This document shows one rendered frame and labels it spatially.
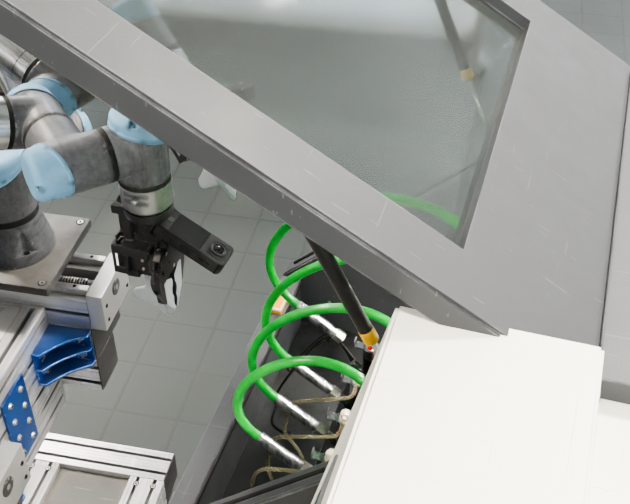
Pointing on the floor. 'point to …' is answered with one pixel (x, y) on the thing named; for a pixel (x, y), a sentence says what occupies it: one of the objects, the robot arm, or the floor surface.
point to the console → (469, 419)
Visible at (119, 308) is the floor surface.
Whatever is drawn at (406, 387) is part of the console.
